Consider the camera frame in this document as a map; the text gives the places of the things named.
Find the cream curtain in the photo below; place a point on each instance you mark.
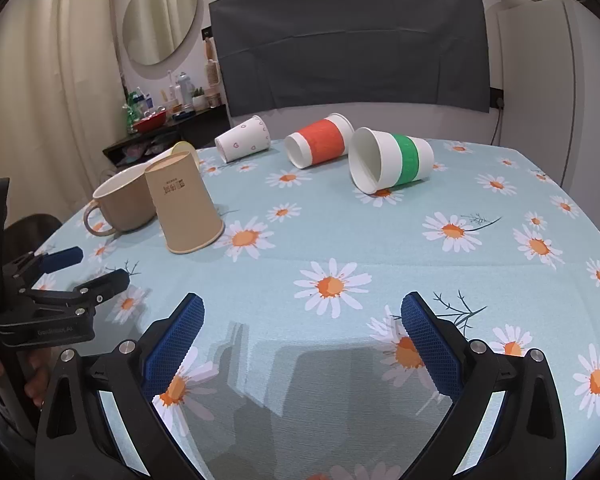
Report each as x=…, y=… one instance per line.
x=45, y=85

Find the person's left hand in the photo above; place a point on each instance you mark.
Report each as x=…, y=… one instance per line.
x=36, y=382

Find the green band paper cup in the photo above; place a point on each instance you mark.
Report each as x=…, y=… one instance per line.
x=405, y=160

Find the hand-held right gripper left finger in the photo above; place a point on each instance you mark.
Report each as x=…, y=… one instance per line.
x=174, y=347

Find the round wall mirror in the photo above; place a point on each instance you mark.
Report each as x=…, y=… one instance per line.
x=160, y=15

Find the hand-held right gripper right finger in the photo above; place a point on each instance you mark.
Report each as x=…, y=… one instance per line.
x=431, y=347

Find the red band paper cup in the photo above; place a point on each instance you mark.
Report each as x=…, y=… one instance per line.
x=321, y=140

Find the small potted plant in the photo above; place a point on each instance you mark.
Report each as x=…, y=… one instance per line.
x=198, y=100

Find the green bottle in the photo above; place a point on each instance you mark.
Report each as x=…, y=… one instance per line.
x=130, y=115

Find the dark chair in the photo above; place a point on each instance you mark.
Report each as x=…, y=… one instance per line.
x=30, y=232

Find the white heart print paper cup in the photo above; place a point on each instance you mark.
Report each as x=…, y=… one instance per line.
x=245, y=140

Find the dark side table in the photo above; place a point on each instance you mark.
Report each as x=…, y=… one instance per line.
x=200, y=125

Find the dark grey cloth cover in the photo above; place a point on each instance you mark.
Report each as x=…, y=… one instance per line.
x=350, y=45

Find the blue daisy print tablecloth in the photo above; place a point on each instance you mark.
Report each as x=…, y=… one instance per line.
x=330, y=220

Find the pale yellow paper cup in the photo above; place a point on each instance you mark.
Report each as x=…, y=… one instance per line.
x=185, y=148

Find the red bowl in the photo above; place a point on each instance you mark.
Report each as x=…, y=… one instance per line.
x=149, y=122

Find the black wall socket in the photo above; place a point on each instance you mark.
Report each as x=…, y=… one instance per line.
x=497, y=98

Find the beige ceramic mug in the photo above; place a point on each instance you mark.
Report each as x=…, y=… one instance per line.
x=125, y=207

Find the brown paper cup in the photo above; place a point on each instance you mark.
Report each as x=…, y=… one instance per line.
x=185, y=210

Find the white refrigerator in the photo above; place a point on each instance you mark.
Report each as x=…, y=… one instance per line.
x=540, y=85

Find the white spray bottle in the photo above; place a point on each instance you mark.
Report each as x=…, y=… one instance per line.
x=184, y=89

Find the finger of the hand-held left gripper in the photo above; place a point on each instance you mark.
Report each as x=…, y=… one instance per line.
x=62, y=258
x=105, y=284

